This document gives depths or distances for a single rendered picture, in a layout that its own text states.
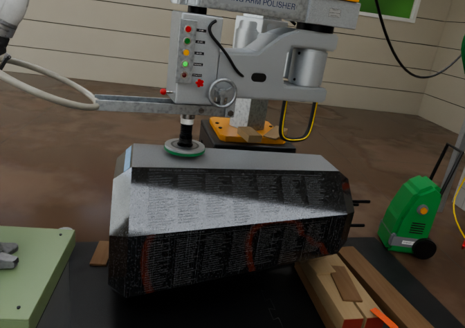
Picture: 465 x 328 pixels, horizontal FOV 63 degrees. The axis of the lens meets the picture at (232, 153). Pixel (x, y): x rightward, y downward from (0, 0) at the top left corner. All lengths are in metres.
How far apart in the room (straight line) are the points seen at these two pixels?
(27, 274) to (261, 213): 1.13
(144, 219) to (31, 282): 0.77
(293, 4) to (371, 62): 6.79
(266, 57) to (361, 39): 6.65
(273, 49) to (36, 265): 1.42
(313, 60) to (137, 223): 1.22
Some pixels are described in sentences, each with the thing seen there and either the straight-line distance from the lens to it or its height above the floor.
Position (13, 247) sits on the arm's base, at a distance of 1.25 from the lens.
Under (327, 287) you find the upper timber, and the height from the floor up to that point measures 0.20.
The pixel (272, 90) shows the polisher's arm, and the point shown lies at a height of 1.22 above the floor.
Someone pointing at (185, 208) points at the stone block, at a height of 0.67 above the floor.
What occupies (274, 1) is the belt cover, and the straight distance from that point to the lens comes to 1.96.
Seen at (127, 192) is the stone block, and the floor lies 0.72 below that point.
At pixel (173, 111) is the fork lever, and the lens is 1.92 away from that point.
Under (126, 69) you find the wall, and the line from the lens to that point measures 7.99.
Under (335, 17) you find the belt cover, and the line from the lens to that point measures 2.13.
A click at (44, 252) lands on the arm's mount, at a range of 1.24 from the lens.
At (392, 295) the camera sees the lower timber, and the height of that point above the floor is 0.08.
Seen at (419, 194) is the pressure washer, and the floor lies 0.51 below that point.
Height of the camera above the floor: 1.56
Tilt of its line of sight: 20 degrees down
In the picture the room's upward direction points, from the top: 8 degrees clockwise
